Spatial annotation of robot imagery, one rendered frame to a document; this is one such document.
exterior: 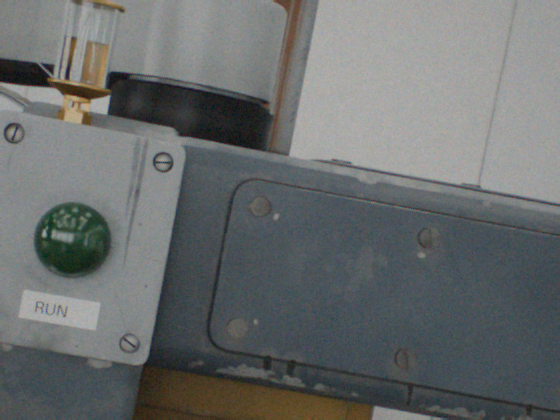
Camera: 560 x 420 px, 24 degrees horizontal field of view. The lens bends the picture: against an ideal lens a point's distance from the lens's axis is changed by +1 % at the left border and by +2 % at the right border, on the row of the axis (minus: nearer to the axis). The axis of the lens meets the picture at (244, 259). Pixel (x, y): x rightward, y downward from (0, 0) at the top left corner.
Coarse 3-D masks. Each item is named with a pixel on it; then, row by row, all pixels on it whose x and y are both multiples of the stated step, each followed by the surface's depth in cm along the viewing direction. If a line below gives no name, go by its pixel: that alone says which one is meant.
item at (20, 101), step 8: (32, 64) 89; (40, 64) 89; (48, 72) 90; (0, 88) 65; (8, 88) 66; (0, 96) 66; (8, 96) 65; (16, 96) 65; (24, 96) 66; (16, 104) 65; (24, 104) 65
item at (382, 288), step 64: (128, 128) 61; (192, 192) 57; (256, 192) 57; (320, 192) 57; (384, 192) 58; (448, 192) 59; (192, 256) 57; (256, 256) 57; (320, 256) 57; (384, 256) 58; (448, 256) 58; (512, 256) 58; (192, 320) 57; (256, 320) 57; (320, 320) 58; (384, 320) 58; (448, 320) 58; (512, 320) 58; (0, 384) 56; (64, 384) 57; (128, 384) 57; (256, 384) 59; (320, 384) 58; (384, 384) 58; (448, 384) 58; (512, 384) 58
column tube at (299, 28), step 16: (272, 0) 106; (288, 0) 106; (304, 0) 106; (288, 16) 106; (304, 16) 106; (288, 32) 106; (304, 32) 106; (288, 48) 106; (304, 48) 106; (288, 64) 106; (304, 64) 106; (288, 80) 106; (272, 96) 106; (288, 96) 106; (272, 112) 106; (288, 112) 106; (272, 128) 106; (288, 128) 106; (272, 144) 106; (288, 144) 107
